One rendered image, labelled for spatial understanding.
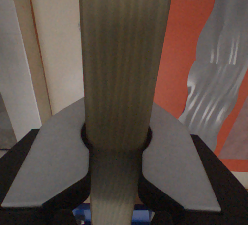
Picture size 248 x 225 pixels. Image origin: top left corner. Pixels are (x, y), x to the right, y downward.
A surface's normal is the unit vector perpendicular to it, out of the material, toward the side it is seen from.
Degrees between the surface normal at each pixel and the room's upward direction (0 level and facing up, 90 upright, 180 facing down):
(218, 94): 33
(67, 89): 0
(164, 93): 0
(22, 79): 0
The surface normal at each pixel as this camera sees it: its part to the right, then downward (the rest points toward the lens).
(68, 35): 0.02, 0.51
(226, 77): -0.47, 0.38
